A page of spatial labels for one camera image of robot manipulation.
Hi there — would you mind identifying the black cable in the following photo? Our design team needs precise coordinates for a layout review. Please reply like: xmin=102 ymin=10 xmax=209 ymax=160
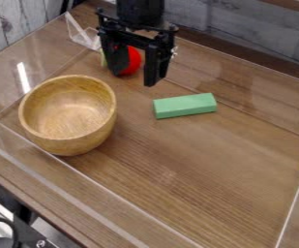
xmin=0 ymin=216 xmax=22 ymax=248

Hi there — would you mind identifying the black metal table bracket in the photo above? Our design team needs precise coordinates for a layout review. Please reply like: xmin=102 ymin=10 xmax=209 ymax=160
xmin=11 ymin=214 xmax=62 ymax=248

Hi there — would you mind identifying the green rectangular block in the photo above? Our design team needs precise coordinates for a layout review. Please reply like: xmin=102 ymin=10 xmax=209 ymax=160
xmin=153 ymin=93 xmax=218 ymax=119

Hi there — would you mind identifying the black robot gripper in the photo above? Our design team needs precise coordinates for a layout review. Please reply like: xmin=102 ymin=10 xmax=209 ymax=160
xmin=97 ymin=0 xmax=178 ymax=87

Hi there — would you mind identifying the clear acrylic tray enclosure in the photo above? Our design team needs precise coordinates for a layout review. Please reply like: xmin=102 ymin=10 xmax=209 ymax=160
xmin=0 ymin=19 xmax=299 ymax=248

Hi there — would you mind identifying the wooden bowl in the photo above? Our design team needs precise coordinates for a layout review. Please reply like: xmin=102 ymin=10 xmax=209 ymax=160
xmin=19 ymin=75 xmax=117 ymax=156

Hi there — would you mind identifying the red felt strawberry fruit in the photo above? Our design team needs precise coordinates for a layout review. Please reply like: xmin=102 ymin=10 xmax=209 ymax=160
xmin=99 ymin=46 xmax=145 ymax=78

